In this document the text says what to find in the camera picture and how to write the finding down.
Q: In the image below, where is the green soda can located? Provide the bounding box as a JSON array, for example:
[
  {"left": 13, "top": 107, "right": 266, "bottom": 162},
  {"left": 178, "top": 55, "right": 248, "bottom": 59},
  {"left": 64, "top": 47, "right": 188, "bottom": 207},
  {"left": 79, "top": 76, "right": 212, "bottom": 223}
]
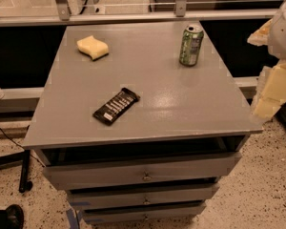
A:
[{"left": 179, "top": 24, "right": 204, "bottom": 66}]

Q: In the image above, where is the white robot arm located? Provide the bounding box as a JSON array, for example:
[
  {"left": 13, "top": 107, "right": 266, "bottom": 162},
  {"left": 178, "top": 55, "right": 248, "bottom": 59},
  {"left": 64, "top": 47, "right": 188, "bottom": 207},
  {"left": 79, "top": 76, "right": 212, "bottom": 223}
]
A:
[{"left": 247, "top": 0, "right": 286, "bottom": 121}]

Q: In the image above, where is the metal railing frame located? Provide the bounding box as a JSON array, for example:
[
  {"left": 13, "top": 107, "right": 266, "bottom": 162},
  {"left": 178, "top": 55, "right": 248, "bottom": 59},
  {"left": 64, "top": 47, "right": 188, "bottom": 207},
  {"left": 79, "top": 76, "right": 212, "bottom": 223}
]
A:
[{"left": 0, "top": 0, "right": 285, "bottom": 27}]

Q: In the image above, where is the yellow sponge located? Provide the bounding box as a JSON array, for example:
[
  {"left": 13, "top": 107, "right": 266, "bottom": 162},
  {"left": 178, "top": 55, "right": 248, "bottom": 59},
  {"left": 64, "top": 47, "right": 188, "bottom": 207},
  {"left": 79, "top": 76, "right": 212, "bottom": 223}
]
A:
[{"left": 76, "top": 35, "right": 109, "bottom": 61}]

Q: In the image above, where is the black cable on floor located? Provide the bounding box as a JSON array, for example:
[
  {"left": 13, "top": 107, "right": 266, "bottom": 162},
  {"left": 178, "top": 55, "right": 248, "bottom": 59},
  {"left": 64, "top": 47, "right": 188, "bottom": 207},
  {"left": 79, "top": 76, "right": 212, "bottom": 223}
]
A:
[{"left": 0, "top": 117, "right": 46, "bottom": 168}]

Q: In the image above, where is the black metal stand leg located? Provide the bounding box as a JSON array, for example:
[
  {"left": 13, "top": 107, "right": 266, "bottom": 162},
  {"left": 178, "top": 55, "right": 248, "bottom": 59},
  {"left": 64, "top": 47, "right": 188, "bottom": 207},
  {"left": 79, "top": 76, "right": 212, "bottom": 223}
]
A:
[{"left": 0, "top": 150, "right": 32, "bottom": 193}]

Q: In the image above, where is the black shoe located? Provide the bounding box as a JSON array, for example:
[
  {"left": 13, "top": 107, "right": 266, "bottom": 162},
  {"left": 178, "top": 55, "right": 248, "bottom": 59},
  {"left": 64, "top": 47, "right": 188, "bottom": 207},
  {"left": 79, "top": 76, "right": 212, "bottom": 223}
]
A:
[{"left": 0, "top": 204, "right": 24, "bottom": 229}]

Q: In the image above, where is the top grey drawer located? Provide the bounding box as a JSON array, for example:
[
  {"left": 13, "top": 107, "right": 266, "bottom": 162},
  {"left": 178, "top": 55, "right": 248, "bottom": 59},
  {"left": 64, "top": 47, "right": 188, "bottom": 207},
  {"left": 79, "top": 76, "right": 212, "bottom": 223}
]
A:
[{"left": 44, "top": 152, "right": 241, "bottom": 190}]

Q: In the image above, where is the middle grey drawer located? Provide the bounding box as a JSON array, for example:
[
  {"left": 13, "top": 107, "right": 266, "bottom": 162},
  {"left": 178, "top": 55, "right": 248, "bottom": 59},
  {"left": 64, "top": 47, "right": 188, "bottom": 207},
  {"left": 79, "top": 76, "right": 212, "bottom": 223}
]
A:
[{"left": 68, "top": 183, "right": 219, "bottom": 210}]

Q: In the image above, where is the grey drawer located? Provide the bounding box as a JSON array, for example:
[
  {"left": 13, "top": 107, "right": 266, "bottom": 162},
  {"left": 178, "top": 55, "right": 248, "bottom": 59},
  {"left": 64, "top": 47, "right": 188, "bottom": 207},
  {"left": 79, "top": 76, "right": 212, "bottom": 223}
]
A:
[
  {"left": 68, "top": 183, "right": 219, "bottom": 210},
  {"left": 83, "top": 201, "right": 206, "bottom": 224},
  {"left": 44, "top": 152, "right": 241, "bottom": 190}
]

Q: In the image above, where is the blue tape on floor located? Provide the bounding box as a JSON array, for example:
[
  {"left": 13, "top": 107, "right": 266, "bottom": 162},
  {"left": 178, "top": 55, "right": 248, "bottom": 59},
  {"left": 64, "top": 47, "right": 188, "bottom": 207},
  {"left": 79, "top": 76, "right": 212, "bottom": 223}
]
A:
[{"left": 66, "top": 204, "right": 92, "bottom": 229}]

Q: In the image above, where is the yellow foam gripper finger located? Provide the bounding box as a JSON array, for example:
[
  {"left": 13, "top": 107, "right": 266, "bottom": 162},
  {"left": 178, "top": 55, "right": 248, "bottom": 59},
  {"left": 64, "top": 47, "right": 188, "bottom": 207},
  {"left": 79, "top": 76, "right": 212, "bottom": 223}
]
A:
[
  {"left": 247, "top": 19, "right": 272, "bottom": 47},
  {"left": 251, "top": 60, "right": 286, "bottom": 120}
]

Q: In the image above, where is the bottom grey drawer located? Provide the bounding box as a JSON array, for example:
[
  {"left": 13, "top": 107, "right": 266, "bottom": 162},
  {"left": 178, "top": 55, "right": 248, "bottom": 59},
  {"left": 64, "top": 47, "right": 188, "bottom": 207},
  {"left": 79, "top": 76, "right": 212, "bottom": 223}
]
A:
[{"left": 83, "top": 201, "right": 206, "bottom": 224}]

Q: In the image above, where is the black snack bar wrapper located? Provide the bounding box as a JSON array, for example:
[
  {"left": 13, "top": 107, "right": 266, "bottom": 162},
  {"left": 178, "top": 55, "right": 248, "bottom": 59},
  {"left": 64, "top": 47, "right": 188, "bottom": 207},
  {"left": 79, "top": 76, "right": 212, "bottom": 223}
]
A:
[{"left": 92, "top": 88, "right": 140, "bottom": 126}]

